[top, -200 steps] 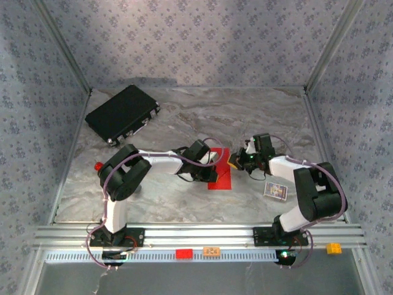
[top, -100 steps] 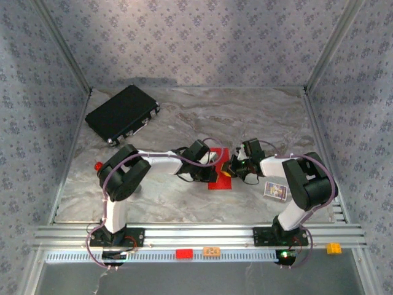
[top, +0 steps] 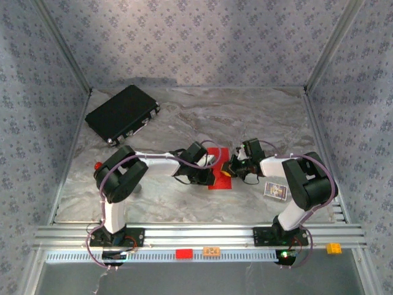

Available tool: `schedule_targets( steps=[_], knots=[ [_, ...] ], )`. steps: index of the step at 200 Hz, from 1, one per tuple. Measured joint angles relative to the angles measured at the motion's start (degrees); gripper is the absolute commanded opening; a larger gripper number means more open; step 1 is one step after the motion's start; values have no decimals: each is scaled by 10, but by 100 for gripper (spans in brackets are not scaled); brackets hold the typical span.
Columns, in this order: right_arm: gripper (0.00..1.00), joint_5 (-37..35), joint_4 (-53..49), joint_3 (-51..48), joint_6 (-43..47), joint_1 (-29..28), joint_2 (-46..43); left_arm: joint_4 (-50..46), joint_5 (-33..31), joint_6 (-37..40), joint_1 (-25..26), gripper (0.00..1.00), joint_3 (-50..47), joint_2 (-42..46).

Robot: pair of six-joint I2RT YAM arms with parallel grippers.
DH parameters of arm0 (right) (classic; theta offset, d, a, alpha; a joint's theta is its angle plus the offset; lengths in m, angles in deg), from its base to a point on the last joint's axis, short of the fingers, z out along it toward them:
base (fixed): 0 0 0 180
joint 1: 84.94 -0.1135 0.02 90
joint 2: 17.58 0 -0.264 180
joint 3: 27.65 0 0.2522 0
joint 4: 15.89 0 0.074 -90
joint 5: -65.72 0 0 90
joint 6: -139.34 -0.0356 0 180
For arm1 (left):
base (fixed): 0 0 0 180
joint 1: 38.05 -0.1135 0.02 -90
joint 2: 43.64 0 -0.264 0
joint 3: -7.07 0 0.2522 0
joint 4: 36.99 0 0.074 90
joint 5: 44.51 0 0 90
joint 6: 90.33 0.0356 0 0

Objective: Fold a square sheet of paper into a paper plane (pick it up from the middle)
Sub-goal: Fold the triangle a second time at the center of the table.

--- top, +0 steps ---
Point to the red cloth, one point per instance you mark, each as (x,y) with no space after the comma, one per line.
(219,184)

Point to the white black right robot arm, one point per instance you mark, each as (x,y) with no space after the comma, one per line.
(310,184)

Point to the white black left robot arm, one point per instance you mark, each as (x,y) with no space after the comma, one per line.
(122,178)

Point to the playing card box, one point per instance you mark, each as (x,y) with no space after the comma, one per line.
(275,190)

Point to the small grey cylinder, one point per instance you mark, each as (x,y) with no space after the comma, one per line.
(138,188)

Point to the orange wooden tag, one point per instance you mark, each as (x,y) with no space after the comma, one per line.
(212,251)

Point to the red toy brick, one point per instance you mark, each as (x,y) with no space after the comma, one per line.
(184,254)

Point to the black hard case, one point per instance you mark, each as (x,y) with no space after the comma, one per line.
(121,113)

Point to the red glitter tube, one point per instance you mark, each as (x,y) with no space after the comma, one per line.
(98,166)

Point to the yellow toy brick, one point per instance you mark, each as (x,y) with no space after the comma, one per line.
(334,248)

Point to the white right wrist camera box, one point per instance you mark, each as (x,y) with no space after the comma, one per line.
(239,151)

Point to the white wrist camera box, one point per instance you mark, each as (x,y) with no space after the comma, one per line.
(206,160)
(239,151)

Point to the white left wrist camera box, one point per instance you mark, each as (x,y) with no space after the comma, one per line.
(206,160)

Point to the aluminium mounting rail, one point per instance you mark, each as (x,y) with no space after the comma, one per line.
(199,235)

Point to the aluminium frame bar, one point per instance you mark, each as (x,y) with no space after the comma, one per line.
(76,138)
(319,135)

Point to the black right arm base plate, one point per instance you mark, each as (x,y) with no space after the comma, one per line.
(261,236)

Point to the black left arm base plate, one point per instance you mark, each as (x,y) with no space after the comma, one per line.
(136,238)

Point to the aluminium frame post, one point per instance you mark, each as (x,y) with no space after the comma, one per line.
(64,46)
(332,46)

